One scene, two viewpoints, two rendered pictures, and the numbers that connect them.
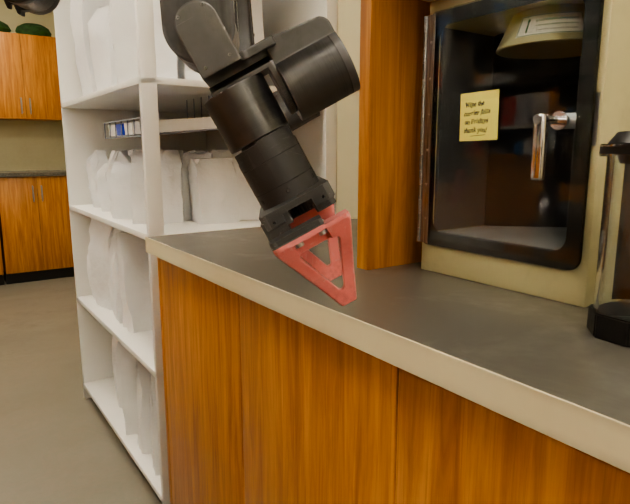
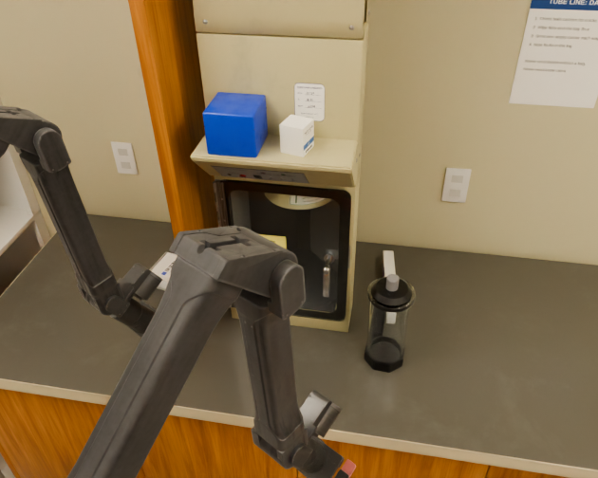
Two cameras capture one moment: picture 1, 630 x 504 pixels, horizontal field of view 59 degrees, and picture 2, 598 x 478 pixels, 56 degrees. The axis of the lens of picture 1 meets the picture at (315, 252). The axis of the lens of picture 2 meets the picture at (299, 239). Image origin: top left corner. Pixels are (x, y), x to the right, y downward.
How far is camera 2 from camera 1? 0.99 m
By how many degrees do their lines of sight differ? 48
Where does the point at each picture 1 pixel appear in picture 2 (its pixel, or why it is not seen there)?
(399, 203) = not seen: hidden behind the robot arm
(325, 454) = (237, 463)
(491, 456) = (358, 450)
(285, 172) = (321, 461)
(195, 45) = (298, 462)
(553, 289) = (329, 325)
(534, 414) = (387, 445)
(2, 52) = not seen: outside the picture
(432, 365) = (330, 434)
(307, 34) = (324, 412)
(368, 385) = not seen: hidden behind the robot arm
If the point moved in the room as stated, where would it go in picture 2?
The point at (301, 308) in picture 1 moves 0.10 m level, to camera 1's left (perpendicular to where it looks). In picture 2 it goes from (216, 416) to (180, 444)
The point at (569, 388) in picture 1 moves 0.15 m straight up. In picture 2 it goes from (396, 429) to (402, 387)
